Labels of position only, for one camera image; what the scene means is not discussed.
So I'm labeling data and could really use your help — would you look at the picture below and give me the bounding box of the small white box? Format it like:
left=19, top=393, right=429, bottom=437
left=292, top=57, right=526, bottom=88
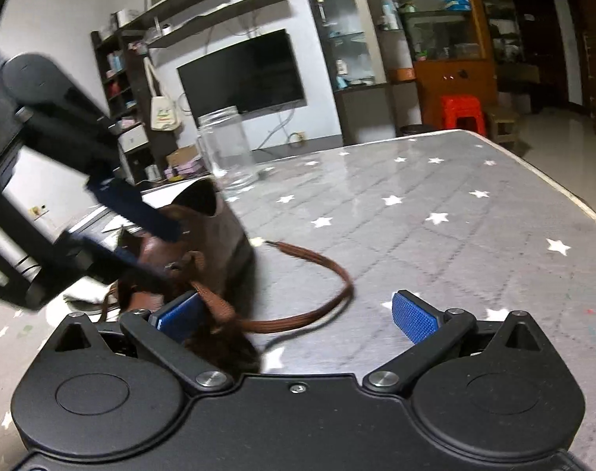
left=119, top=124, right=148, bottom=153

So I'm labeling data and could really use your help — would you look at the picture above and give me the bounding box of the clear glass jar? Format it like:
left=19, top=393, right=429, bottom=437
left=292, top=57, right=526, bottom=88
left=196, top=106, right=260, bottom=192

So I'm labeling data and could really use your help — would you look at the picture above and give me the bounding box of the dark wooden wall shelf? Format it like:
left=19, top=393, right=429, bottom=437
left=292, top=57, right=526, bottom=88
left=91, top=0, right=286, bottom=187

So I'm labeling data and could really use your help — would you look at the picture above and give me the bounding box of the glass display cabinet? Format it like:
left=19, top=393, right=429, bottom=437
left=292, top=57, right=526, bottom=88
left=305, top=0, right=397, bottom=145

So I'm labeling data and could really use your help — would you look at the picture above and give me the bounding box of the red plastic stool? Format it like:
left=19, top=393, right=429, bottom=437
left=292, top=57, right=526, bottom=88
left=439, top=95, right=488, bottom=135

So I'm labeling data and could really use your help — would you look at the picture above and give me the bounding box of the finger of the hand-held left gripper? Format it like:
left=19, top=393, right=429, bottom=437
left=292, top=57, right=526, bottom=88
left=57, top=234, right=175, bottom=288
left=16, top=83, right=183, bottom=245

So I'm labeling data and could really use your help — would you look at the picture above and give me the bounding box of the brown cardboard box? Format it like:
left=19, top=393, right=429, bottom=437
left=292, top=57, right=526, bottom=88
left=166, top=146, right=201, bottom=168

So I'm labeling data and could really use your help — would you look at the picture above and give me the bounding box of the small wooden stool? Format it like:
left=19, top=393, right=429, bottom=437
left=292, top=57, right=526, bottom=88
left=484, top=105, right=522, bottom=150

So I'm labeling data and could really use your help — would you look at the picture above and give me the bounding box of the brown shoelace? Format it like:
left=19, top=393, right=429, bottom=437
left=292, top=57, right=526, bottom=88
left=165, top=239, right=355, bottom=335

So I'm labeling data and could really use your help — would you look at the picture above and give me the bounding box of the cream tote bag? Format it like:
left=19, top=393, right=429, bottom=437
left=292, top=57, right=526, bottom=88
left=143, top=56, right=183, bottom=132

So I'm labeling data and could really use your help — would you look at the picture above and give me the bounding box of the brown leather shoe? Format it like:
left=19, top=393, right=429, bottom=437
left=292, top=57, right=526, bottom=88
left=102, top=179, right=264, bottom=374

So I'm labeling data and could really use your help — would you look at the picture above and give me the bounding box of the black flat television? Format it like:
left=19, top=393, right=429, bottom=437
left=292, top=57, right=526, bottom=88
left=176, top=29, right=307, bottom=116

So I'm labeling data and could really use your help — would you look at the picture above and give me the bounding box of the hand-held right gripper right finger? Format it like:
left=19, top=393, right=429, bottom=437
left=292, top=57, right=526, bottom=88
left=363, top=289, right=544, bottom=389

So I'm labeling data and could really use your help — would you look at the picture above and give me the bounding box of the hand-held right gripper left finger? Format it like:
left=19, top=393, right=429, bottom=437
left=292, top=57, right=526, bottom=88
left=55, top=290, right=234, bottom=388

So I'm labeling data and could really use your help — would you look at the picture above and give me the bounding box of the orange wooden cabinet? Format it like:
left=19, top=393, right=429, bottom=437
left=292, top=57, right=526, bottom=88
left=381, top=0, right=497, bottom=128

